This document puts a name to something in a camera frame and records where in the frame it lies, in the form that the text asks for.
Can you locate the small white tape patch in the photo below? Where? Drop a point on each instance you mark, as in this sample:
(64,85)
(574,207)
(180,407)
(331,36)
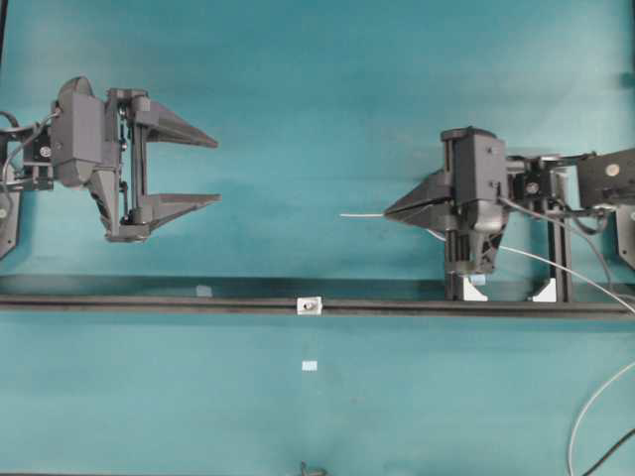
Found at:
(309,366)

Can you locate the silver metal fitting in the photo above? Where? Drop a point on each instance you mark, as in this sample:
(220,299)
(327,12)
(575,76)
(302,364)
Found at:
(309,305)

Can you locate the black aluminium rail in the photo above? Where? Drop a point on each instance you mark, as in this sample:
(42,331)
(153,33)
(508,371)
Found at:
(331,306)

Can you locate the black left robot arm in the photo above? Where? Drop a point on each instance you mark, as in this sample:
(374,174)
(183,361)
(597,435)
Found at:
(26,161)

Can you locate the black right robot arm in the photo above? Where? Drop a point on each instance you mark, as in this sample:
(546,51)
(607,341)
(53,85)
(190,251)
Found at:
(569,187)

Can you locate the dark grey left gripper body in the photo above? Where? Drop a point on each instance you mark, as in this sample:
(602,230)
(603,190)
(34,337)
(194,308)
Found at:
(87,151)

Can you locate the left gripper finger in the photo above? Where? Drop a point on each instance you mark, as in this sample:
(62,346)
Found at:
(161,208)
(164,126)

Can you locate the dark object at bottom edge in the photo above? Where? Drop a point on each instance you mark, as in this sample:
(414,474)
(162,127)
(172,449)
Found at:
(307,470)

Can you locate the black aluminium frame stand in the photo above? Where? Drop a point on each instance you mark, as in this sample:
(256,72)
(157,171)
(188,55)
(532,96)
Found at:
(557,288)

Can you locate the pale blue tape label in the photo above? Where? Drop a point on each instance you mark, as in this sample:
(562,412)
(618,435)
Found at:
(203,291)

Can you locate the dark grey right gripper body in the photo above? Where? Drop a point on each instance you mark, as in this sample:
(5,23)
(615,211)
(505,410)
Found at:
(477,162)

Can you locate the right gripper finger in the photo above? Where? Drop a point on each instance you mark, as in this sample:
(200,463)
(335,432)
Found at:
(438,217)
(434,189)

